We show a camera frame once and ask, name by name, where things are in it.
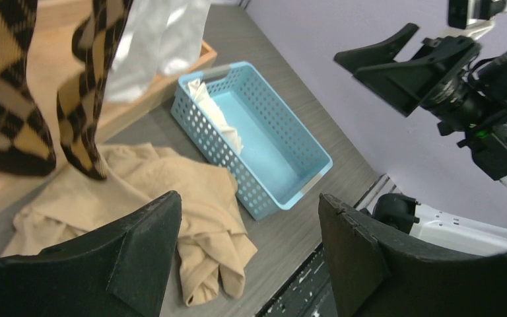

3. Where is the beige crumpled cloth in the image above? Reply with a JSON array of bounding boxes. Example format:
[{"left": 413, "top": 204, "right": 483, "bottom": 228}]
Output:
[{"left": 3, "top": 143, "right": 257, "bottom": 306}]

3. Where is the light blue plastic basket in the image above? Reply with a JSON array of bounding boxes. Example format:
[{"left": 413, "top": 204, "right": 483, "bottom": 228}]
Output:
[{"left": 171, "top": 61, "right": 333, "bottom": 220}]

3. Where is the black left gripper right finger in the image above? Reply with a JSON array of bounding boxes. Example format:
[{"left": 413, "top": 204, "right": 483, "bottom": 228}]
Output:
[{"left": 318, "top": 194, "right": 507, "bottom": 316}]

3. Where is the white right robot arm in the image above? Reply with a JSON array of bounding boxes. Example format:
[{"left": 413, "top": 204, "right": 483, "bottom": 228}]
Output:
[{"left": 333, "top": 23, "right": 507, "bottom": 255}]

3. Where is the white black-striped sock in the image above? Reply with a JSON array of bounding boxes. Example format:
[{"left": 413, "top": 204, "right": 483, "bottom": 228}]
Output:
[
  {"left": 104, "top": 0, "right": 172, "bottom": 103},
  {"left": 157, "top": 0, "right": 211, "bottom": 76}
]

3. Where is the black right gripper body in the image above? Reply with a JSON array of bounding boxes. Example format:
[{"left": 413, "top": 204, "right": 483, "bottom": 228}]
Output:
[{"left": 421, "top": 52, "right": 507, "bottom": 136}]

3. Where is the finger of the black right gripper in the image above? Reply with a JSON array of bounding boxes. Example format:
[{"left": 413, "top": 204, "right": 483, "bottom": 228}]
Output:
[
  {"left": 353, "top": 36, "right": 481, "bottom": 116},
  {"left": 333, "top": 22, "right": 428, "bottom": 75}
]

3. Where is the brown argyle sock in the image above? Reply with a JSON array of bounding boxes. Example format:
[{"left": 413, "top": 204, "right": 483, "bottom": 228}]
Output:
[
  {"left": 57, "top": 0, "right": 133, "bottom": 181},
  {"left": 0, "top": 1, "right": 56, "bottom": 177}
]

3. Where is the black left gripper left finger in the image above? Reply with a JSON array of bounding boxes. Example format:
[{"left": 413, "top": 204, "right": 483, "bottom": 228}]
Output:
[{"left": 0, "top": 191, "right": 182, "bottom": 316}]

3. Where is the wooden hanger stand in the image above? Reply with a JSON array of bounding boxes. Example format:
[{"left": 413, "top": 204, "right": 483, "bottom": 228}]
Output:
[{"left": 0, "top": 1, "right": 216, "bottom": 211}]

